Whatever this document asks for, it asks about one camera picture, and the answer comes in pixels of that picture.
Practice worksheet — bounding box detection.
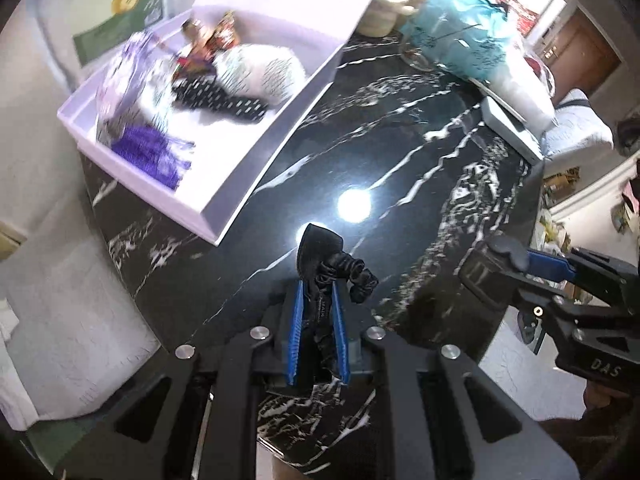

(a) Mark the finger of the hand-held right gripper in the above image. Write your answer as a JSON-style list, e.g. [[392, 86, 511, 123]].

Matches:
[[525, 246, 640, 307], [515, 284, 603, 333]]

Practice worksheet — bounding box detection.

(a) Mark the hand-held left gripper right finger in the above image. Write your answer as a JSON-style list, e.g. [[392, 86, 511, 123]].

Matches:
[[331, 281, 581, 480]]

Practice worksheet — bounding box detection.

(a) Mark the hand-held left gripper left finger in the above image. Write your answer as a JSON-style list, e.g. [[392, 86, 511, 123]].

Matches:
[[75, 279, 307, 480]]

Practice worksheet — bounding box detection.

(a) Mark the lavender gift box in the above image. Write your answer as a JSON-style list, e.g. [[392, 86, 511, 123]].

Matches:
[[56, 0, 407, 247]]

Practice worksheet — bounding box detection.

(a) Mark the black dotted hair claw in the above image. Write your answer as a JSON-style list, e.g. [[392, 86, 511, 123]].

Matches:
[[171, 75, 269, 123]]

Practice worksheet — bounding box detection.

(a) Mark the purple tasselled sachet pouch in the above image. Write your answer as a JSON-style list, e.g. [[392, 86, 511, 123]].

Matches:
[[94, 29, 197, 192]]

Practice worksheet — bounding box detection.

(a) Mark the white flat device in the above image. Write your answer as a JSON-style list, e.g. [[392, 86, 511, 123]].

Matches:
[[479, 96, 544, 164]]

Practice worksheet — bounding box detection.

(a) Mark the white quilted cushion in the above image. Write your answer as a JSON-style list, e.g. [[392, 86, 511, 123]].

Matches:
[[544, 88, 614, 162]]

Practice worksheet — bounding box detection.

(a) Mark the brown wooden door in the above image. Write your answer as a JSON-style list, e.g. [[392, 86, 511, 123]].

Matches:
[[542, 9, 622, 92]]

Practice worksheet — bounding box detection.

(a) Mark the grey quilted pillow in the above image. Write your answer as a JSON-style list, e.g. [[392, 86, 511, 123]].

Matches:
[[7, 240, 162, 432]]

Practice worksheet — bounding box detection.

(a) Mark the blue plastic bag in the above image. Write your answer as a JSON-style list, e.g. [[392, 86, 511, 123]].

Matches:
[[414, 0, 522, 82]]

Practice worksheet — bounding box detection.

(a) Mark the clear glass cup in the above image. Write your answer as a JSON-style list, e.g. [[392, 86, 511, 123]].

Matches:
[[399, 19, 452, 72]]

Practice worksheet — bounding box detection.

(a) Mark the red patterned packet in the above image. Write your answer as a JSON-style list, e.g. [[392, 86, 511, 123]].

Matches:
[[489, 0, 537, 37]]

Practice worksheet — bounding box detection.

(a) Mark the patterned triangular sachet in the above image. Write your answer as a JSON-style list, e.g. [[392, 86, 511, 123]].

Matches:
[[179, 11, 242, 69]]

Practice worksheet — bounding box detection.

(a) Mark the green and white poster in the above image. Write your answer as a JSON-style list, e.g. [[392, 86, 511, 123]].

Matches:
[[72, 0, 167, 67]]

